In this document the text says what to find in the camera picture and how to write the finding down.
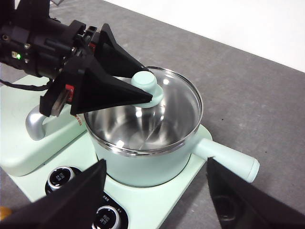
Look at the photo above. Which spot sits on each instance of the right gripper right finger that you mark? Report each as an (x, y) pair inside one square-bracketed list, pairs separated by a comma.
[(250, 205)]

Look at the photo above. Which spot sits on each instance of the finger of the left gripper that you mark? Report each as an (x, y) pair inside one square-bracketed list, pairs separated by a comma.
[(102, 95), (114, 57)]

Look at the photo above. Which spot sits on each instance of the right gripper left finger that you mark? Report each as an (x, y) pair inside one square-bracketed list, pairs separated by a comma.
[(59, 210)]

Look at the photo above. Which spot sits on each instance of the glass lid with mint knob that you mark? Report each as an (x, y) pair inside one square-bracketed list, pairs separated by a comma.
[(145, 82)]

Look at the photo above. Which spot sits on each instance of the silver control knob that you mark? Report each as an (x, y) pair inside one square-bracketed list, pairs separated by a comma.
[(107, 218), (59, 177)]

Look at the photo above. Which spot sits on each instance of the mint green hinged grill cover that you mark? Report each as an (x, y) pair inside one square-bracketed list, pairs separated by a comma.
[(16, 143)]

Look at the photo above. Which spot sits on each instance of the mint green breakfast machine base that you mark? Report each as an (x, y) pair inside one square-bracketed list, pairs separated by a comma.
[(147, 205)]

